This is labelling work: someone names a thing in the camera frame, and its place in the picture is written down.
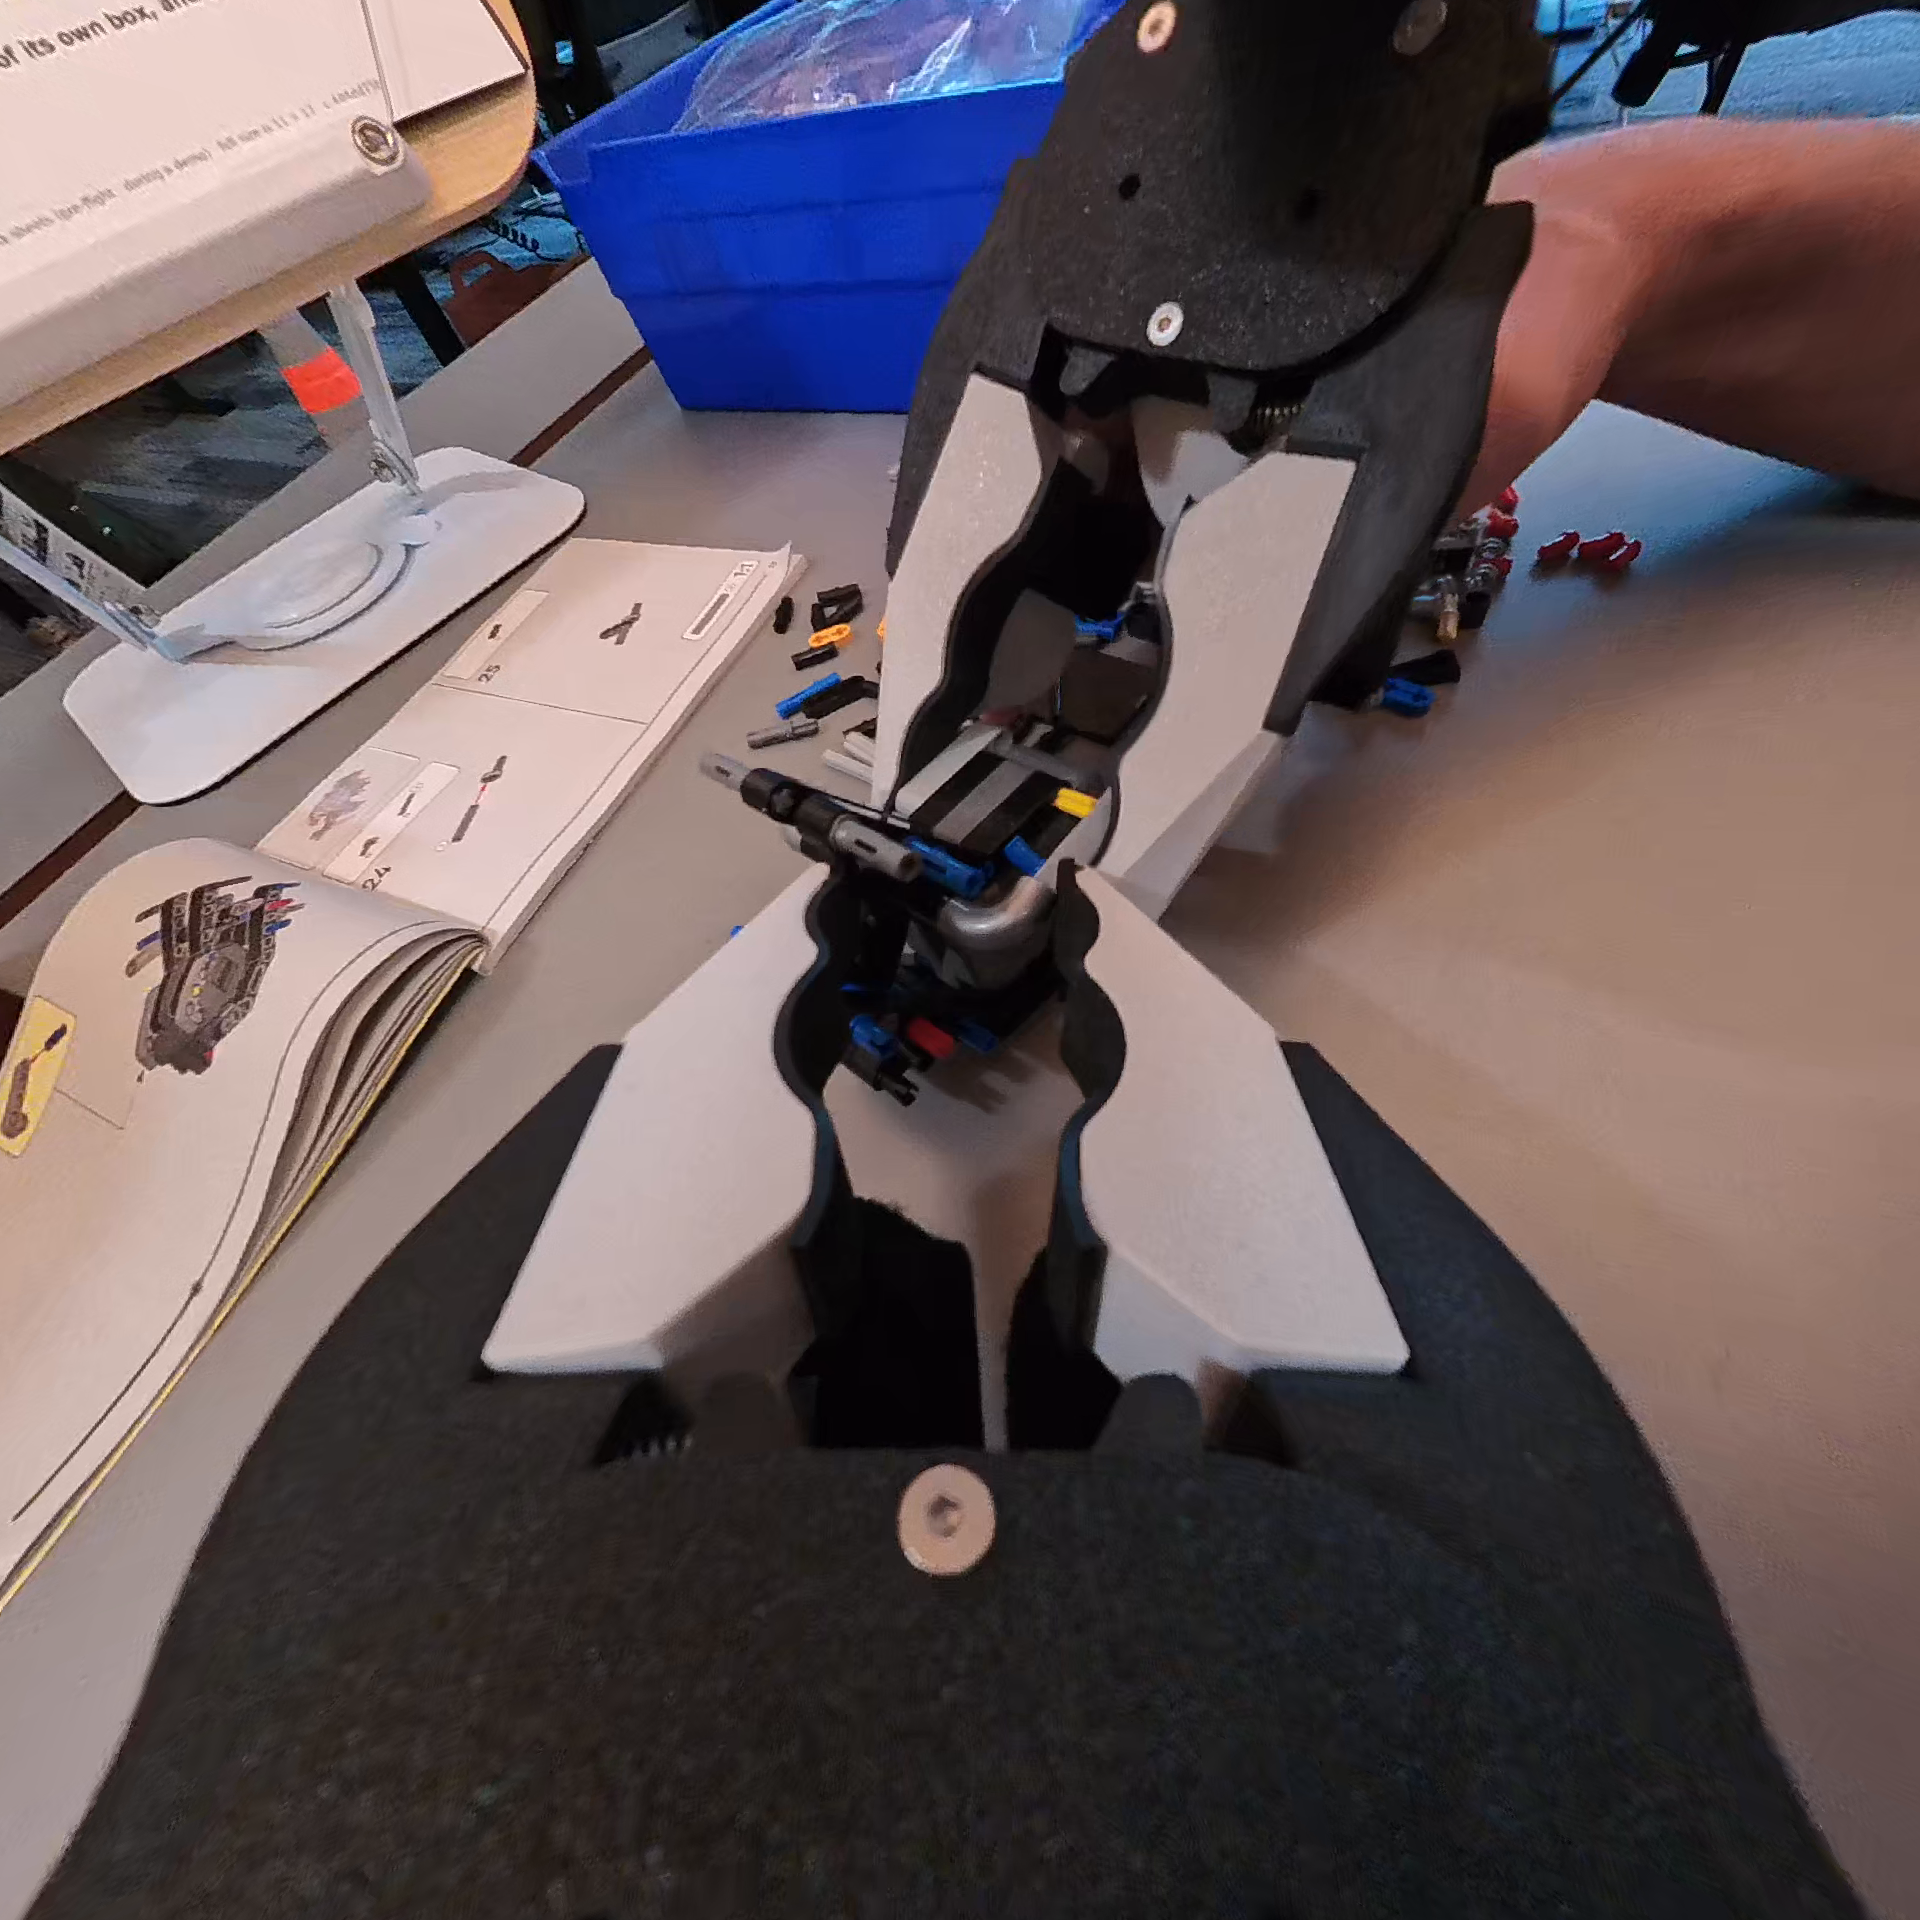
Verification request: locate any pile of small lego pieces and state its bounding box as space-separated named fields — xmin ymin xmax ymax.
xmin=746 ymin=475 xmax=1514 ymax=793

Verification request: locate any clear plastic bag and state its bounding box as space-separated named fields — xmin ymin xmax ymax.
xmin=674 ymin=0 xmax=1127 ymax=128

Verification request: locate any white printed paper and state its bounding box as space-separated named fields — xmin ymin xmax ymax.
xmin=0 ymin=0 xmax=533 ymax=397

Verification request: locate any wooden board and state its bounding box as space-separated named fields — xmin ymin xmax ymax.
xmin=0 ymin=71 xmax=539 ymax=455

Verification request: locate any person's right forearm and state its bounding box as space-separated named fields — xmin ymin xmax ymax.
xmin=1479 ymin=111 xmax=1920 ymax=513

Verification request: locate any blue plastic bin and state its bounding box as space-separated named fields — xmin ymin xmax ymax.
xmin=533 ymin=0 xmax=1127 ymax=419

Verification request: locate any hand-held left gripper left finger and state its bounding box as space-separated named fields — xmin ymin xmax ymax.
xmin=475 ymin=863 xmax=871 ymax=1404

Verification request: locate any open lego instruction booklet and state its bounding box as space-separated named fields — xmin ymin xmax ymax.
xmin=0 ymin=541 xmax=814 ymax=1615

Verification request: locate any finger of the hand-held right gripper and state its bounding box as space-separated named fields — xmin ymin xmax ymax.
xmin=863 ymin=369 xmax=1063 ymax=825
xmin=1100 ymin=429 xmax=1359 ymax=916

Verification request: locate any white stand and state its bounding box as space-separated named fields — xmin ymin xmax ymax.
xmin=0 ymin=291 xmax=584 ymax=808

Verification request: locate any black and grey lego assembly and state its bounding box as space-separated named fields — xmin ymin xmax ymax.
xmin=706 ymin=586 xmax=1163 ymax=1119

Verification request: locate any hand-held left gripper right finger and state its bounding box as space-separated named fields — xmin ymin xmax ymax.
xmin=1044 ymin=863 xmax=1412 ymax=1390

